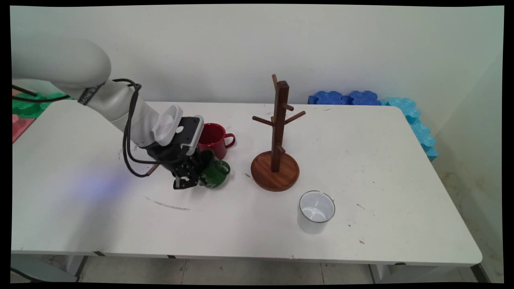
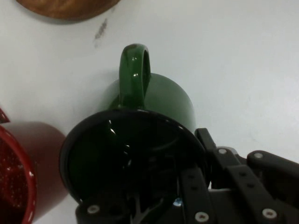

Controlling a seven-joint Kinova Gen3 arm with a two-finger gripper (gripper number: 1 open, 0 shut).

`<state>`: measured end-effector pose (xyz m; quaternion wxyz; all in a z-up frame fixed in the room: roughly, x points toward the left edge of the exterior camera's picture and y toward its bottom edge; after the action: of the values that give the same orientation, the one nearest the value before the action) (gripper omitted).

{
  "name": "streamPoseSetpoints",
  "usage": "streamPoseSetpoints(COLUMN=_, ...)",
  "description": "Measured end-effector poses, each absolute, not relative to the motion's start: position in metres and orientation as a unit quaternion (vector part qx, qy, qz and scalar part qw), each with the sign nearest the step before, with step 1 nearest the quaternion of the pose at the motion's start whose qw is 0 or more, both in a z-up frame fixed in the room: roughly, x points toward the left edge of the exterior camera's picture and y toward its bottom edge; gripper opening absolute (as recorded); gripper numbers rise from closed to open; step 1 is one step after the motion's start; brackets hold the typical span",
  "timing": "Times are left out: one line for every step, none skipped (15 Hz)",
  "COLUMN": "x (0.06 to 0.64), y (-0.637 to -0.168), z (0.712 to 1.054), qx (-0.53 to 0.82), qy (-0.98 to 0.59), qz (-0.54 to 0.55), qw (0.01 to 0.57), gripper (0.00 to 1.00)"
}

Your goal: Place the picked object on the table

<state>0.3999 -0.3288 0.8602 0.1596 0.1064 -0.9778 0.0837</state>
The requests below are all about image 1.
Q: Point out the red foam tile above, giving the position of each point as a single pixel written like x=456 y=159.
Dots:
x=20 y=126

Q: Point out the dark blue foam tile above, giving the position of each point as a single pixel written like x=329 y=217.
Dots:
x=327 y=98
x=363 y=98

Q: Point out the green enamel mug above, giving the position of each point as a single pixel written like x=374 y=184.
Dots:
x=217 y=174

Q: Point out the white enamel mug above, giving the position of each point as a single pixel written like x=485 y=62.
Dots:
x=315 y=218

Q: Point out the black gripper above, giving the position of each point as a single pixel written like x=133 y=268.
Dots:
x=176 y=160

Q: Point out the light blue foam tiles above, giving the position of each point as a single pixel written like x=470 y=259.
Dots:
x=417 y=128

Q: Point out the brown wooden mug tree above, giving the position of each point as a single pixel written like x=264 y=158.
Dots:
x=279 y=120

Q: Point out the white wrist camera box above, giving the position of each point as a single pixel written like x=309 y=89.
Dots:
x=168 y=124

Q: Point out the red mug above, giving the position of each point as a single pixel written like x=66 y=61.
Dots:
x=215 y=140

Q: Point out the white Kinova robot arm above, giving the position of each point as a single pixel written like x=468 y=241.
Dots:
x=60 y=64

